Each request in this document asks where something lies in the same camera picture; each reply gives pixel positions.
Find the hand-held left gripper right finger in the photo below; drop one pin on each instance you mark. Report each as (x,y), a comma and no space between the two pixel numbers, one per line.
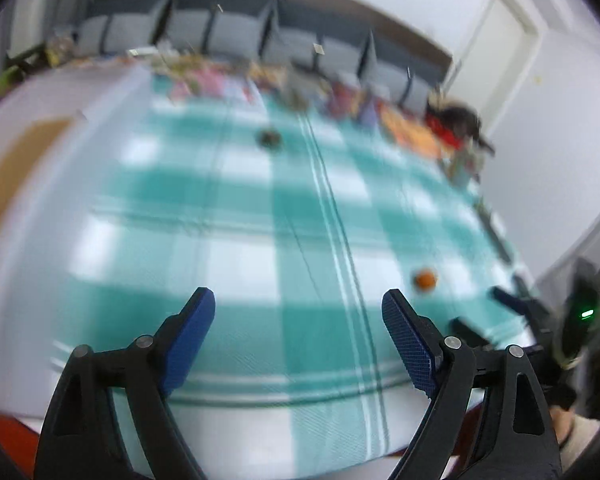
(407,340)

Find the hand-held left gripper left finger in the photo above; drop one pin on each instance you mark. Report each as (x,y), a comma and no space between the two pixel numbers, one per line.
(192,335)

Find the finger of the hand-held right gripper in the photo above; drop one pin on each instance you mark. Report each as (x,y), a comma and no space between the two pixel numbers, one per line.
(515,303)
(472,331)

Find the small orange tangerine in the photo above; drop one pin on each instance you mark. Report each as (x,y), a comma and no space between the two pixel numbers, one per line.
(425,280)

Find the person's right forearm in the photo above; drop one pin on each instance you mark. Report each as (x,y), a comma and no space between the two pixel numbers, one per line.
(577,435)

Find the green white plaid blanket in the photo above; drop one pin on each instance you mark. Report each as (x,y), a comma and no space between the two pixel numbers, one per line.
(300,260)

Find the clear jar with green label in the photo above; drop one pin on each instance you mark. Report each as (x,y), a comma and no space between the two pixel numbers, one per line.
(464,166)

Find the red box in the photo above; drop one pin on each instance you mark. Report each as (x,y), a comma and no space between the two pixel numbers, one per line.
(442,132)

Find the black bag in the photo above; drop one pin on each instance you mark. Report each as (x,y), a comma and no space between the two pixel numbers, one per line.
(462,115)

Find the orange book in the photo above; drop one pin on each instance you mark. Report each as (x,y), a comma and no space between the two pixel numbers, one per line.
(412,135)

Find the small dark wrinkled fruit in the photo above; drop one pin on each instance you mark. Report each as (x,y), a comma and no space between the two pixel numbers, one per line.
(269,138)

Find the dark red cloth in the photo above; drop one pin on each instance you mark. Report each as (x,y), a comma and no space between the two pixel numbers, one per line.
(5,440)

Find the white side board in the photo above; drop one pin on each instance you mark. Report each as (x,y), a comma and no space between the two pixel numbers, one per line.
(95,110)

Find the orange labelled can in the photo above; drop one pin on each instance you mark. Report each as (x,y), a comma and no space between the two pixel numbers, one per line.
(340,101)

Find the pink snack packet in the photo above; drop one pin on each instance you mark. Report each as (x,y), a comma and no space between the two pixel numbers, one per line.
(202,84)

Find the grey pillow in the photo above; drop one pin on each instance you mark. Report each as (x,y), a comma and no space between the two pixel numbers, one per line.
(300,45)
(230,30)
(120,35)
(395,77)

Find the white door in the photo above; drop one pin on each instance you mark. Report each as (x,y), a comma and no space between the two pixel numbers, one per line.
(500,45)

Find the green plant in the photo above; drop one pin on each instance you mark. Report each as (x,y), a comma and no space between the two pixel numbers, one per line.
(10,72)

